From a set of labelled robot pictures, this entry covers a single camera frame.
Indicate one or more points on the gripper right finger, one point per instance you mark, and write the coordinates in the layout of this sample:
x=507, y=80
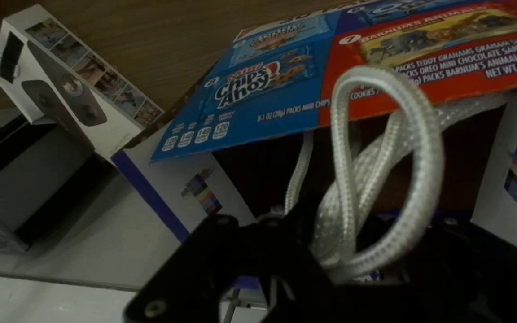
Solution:
x=474, y=278

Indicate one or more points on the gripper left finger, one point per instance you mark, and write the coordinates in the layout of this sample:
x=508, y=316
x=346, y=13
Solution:
x=204, y=264

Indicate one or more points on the grey and black box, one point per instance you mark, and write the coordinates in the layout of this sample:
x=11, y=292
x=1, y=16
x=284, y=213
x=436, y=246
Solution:
x=29, y=179

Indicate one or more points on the cardboard snack box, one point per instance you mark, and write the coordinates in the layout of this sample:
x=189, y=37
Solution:
x=281, y=76

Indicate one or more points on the white product box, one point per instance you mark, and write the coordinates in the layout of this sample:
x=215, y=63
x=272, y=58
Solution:
x=61, y=89

